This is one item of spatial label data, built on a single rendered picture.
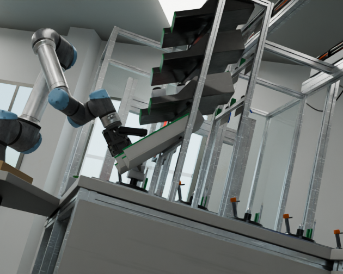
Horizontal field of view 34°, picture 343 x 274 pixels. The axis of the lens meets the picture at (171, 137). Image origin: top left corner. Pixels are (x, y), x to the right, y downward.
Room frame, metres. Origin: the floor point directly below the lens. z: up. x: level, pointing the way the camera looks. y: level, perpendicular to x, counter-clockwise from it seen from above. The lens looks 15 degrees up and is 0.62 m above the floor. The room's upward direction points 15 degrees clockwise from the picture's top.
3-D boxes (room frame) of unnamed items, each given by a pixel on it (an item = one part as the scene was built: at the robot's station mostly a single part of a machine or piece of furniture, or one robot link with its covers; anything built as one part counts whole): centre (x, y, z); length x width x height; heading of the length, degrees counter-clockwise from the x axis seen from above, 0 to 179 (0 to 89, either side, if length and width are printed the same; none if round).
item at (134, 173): (2.22, 0.09, 1.06); 0.08 x 0.04 x 0.07; 102
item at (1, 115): (2.28, 0.69, 1.11); 0.13 x 0.12 x 0.14; 147
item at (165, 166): (2.44, -0.01, 1.46); 0.03 x 0.03 x 1.00; 12
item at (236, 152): (1.89, -0.10, 1.26); 0.36 x 0.21 x 0.80; 12
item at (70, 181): (2.26, 0.33, 0.93); 0.21 x 0.07 x 0.06; 12
